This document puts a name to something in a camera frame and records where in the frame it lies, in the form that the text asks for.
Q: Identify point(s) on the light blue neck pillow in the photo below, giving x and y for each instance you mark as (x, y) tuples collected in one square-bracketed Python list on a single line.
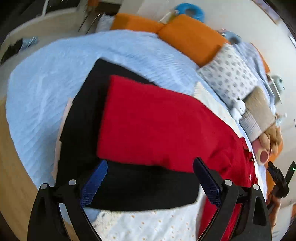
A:
[(231, 37)]

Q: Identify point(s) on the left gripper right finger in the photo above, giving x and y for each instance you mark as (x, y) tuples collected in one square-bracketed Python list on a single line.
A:
[(253, 221)]

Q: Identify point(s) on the pink strawberry bear plush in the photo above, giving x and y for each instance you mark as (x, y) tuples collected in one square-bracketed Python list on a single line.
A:
[(261, 150)]

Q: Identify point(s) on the red polo sweater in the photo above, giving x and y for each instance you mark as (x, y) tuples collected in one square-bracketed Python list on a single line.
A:
[(149, 137)]

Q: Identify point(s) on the teal mini projector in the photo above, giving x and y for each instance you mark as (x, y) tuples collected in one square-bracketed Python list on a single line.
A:
[(278, 82)]

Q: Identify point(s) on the beige patchwork pillow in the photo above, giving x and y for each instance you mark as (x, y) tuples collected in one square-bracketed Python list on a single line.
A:
[(258, 116)]

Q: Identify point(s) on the brown bear plush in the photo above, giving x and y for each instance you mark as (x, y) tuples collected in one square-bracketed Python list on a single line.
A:
[(271, 139)]

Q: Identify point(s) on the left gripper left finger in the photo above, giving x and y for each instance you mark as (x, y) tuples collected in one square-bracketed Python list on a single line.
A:
[(46, 222)]

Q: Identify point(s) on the light blue bed sheet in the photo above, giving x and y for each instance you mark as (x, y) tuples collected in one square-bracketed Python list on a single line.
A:
[(40, 86)]

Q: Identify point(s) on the person right hand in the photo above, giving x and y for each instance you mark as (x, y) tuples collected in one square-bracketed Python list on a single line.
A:
[(275, 207)]

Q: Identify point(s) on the floral white pillow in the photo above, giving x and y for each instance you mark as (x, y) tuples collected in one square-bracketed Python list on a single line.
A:
[(228, 75)]

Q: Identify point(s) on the small white plush sheep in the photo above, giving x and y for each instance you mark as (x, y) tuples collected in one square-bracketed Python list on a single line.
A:
[(238, 110)]

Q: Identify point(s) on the white daisy eyelet blanket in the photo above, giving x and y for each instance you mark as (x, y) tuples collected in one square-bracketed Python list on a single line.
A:
[(150, 224)]

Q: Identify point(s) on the folded black garment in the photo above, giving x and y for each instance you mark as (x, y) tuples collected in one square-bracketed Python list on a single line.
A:
[(87, 129)]

